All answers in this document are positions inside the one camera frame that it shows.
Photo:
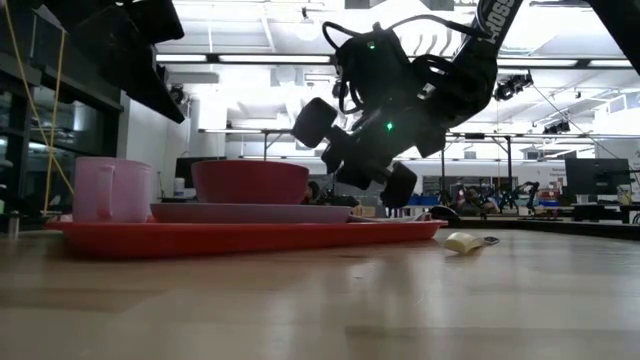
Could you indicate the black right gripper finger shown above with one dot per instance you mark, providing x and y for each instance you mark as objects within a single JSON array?
[
  {"x": 360, "y": 177},
  {"x": 337, "y": 155}
]

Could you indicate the silver metal cylinder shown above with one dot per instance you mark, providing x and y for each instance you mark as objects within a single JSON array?
[{"x": 12, "y": 222}]

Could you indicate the black workstation frame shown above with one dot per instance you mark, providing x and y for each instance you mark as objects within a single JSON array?
[
  {"x": 265, "y": 145},
  {"x": 509, "y": 160}
]

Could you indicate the red plastic bowl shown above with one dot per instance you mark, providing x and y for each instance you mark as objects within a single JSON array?
[{"x": 250, "y": 182}]

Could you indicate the long linear ceiling light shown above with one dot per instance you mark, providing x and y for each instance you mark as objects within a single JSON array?
[{"x": 275, "y": 58}]

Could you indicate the black round ceiling camera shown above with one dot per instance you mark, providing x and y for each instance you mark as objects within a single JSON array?
[{"x": 176, "y": 94}]

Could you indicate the lavender plastic plate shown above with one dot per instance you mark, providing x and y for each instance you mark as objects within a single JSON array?
[{"x": 250, "y": 213}]

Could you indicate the black computer monitor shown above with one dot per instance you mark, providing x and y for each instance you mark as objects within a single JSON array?
[
  {"x": 184, "y": 172},
  {"x": 597, "y": 177}
]

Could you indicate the pink plastic mug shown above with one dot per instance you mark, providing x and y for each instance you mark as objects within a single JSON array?
[{"x": 115, "y": 190}]

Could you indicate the white cup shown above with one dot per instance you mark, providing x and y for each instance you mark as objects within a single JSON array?
[{"x": 179, "y": 186}]

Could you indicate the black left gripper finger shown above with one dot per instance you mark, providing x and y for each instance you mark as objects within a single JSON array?
[{"x": 155, "y": 85}]

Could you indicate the red plastic tray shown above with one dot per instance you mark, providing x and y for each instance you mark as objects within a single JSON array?
[{"x": 200, "y": 240}]

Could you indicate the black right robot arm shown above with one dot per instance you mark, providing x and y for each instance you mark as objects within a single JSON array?
[{"x": 492, "y": 30}]

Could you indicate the blue storage bin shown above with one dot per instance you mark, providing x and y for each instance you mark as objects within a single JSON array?
[{"x": 420, "y": 201}]

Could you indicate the person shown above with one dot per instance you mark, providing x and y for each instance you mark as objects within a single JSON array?
[
  {"x": 312, "y": 192},
  {"x": 470, "y": 200}
]

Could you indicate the black ceiling spotlight cluster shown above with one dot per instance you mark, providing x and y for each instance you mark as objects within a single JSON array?
[
  {"x": 510, "y": 87},
  {"x": 556, "y": 128}
]

